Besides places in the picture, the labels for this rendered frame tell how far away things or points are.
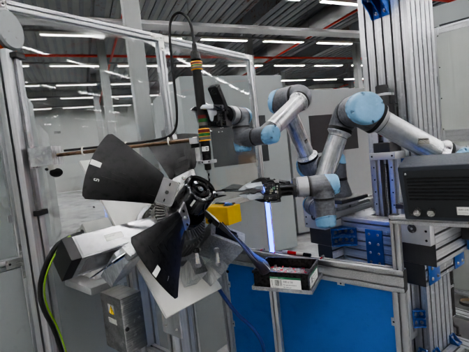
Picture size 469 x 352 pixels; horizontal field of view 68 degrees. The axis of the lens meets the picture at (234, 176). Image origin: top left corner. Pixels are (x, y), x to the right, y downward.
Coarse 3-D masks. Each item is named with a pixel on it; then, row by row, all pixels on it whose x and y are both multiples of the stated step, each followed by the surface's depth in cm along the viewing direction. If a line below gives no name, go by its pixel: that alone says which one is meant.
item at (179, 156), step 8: (184, 136) 142; (192, 136) 142; (176, 144) 138; (184, 144) 138; (152, 152) 137; (160, 152) 137; (168, 152) 136; (176, 152) 135; (184, 152) 134; (192, 152) 134; (160, 160) 134; (168, 160) 133; (176, 160) 132; (184, 160) 131; (192, 160) 131; (168, 168) 131; (176, 168) 130; (184, 168) 129; (192, 168) 128; (168, 176) 129; (176, 176) 128
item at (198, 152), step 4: (192, 140) 126; (196, 140) 126; (192, 144) 125; (196, 144) 125; (196, 148) 126; (200, 148) 128; (196, 152) 126; (200, 152) 127; (196, 156) 126; (200, 156) 126; (196, 160) 126; (200, 160) 126; (208, 160) 124; (212, 160) 125; (216, 160) 127
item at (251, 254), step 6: (222, 222) 117; (222, 228) 122; (228, 228) 115; (228, 234) 123; (240, 240) 115; (246, 246) 115; (246, 252) 109; (252, 252) 114; (252, 258) 108; (258, 258) 115; (258, 264) 109; (264, 264) 115; (258, 270) 105; (264, 270) 109
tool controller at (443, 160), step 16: (416, 160) 113; (432, 160) 109; (448, 160) 106; (464, 160) 103; (400, 176) 113; (416, 176) 109; (432, 176) 106; (448, 176) 104; (464, 176) 101; (416, 192) 111; (432, 192) 108; (448, 192) 105; (464, 192) 102; (416, 208) 113; (432, 208) 110; (448, 208) 107; (464, 208) 104
